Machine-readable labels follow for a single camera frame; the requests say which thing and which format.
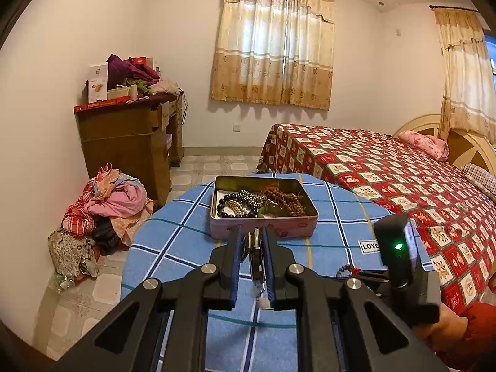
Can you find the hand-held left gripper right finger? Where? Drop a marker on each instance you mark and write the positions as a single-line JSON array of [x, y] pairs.
[[270, 275]]

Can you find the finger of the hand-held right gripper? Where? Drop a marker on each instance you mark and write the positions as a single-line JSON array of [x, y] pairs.
[[374, 276]]

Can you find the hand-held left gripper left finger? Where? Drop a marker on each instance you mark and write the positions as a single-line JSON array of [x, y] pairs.
[[232, 275]]

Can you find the silver bangle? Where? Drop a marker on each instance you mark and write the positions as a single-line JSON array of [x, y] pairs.
[[255, 255]]

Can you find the red tassel bead charm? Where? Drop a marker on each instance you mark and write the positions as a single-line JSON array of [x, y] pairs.
[[346, 269]]

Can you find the pink tin box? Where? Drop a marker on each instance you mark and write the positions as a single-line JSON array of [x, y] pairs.
[[248, 228]]

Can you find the green jade bangle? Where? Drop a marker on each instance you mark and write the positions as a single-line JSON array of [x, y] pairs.
[[267, 211]]

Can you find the brown wooden bead mala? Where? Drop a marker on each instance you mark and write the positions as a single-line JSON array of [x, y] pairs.
[[290, 201]]

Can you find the person's right hand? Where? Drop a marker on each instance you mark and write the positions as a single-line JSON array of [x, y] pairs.
[[445, 327]]

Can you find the blue plaid cloth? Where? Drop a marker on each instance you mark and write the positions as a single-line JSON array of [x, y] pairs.
[[186, 240]]

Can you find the white booklet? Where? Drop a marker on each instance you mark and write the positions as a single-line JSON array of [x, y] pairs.
[[221, 193]]

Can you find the bed with red quilt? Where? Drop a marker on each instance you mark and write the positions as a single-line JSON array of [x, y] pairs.
[[387, 178]]

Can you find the striped pillow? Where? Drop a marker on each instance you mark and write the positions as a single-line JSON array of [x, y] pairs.
[[480, 180]]

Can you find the pink pillow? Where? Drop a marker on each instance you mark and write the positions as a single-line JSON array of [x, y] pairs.
[[424, 145]]

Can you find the mixed clothes pile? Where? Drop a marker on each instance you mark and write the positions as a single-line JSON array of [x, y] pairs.
[[116, 205]]

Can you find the cream wooden headboard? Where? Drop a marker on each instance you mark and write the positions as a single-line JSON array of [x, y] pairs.
[[471, 151]]

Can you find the brown wooden desk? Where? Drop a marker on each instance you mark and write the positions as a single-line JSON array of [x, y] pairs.
[[120, 147]]

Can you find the narrow beige window curtain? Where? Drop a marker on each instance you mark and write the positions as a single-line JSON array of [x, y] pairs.
[[465, 77]]

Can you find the cream small box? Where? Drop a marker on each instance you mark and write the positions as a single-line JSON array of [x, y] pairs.
[[118, 93]]

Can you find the flat red box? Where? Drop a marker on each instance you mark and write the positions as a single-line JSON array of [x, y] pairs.
[[97, 106]]

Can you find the purple and pink clothes pile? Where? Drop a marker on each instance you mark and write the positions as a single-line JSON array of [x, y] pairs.
[[135, 73]]

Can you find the wide beige window curtain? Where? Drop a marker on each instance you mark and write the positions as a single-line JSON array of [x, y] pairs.
[[271, 46]]

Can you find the red and white box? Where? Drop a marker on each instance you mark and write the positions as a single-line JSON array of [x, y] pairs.
[[143, 64]]

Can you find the white upright box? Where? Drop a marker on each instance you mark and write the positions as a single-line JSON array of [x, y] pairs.
[[97, 83]]

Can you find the black curtain rod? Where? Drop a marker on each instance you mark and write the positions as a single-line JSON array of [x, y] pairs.
[[453, 7]]

